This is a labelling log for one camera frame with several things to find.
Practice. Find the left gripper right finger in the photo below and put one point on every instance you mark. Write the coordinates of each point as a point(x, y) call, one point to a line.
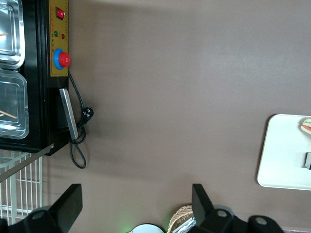
point(206, 213)

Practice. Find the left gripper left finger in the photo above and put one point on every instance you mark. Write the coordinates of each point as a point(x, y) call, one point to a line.
point(63, 208)

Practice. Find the beige plastic tray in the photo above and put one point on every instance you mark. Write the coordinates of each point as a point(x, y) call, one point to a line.
point(279, 150)

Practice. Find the wicker basket with foil trays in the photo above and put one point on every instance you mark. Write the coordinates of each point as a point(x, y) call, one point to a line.
point(179, 212)

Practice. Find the silver metal bar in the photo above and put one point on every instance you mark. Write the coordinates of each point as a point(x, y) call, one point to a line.
point(26, 162)

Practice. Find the thin wooden stick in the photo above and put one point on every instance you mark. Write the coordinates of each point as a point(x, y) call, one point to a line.
point(8, 114)

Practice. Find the black sealing machine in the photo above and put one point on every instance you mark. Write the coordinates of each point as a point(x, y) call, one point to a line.
point(36, 97)

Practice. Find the metal food container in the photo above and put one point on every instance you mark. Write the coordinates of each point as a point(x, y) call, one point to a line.
point(14, 29)
point(14, 97)

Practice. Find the wrapped triangle sandwich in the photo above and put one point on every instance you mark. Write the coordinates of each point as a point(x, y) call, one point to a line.
point(306, 125)

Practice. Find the red emergency stop button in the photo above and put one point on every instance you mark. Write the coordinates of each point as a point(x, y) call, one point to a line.
point(63, 59)

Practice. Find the yellow control panel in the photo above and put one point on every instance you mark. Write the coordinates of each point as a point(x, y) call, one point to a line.
point(59, 29)

